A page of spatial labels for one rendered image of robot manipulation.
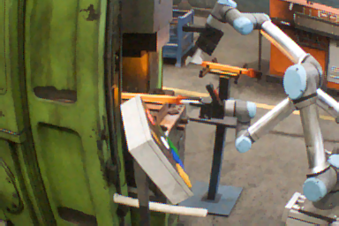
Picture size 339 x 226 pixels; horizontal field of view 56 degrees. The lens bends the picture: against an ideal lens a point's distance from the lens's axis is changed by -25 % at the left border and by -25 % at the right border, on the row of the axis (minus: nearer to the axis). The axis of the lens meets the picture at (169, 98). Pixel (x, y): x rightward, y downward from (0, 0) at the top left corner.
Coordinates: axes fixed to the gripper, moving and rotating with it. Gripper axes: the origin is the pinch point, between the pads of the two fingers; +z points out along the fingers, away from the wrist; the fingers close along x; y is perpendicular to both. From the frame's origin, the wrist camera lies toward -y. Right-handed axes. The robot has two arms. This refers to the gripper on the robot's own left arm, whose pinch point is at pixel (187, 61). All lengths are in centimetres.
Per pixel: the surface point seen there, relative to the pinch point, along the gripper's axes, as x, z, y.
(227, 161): 131, 107, 65
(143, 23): -3.1, -6.4, -23.5
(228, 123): 52, 39, 35
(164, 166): -58, 10, 13
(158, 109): 6.9, 29.3, -0.7
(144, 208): -46, 44, 17
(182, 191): -55, 18, 23
